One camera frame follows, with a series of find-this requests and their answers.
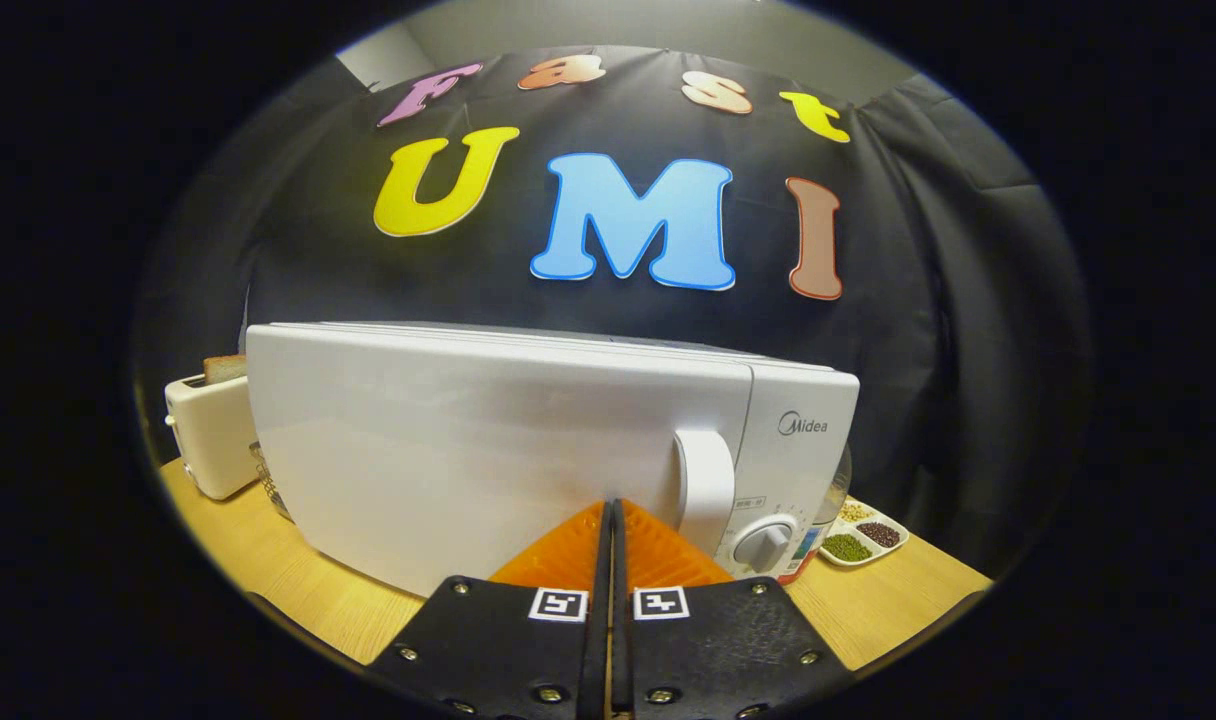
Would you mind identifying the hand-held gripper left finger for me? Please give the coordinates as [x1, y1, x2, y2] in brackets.
[368, 500, 612, 720]

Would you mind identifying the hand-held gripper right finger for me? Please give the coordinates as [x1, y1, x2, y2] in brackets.
[611, 498, 857, 720]

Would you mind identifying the white microwave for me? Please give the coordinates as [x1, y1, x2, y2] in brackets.
[245, 321, 861, 599]

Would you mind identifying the clear plastic bottle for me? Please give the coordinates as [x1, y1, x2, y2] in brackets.
[778, 445, 854, 586]

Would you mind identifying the white divided bean dish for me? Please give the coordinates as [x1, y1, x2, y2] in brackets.
[818, 500, 911, 568]

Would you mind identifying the white toaster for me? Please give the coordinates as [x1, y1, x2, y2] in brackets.
[164, 372, 261, 501]

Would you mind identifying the metal wire holder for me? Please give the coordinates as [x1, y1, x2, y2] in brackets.
[250, 443, 294, 521]

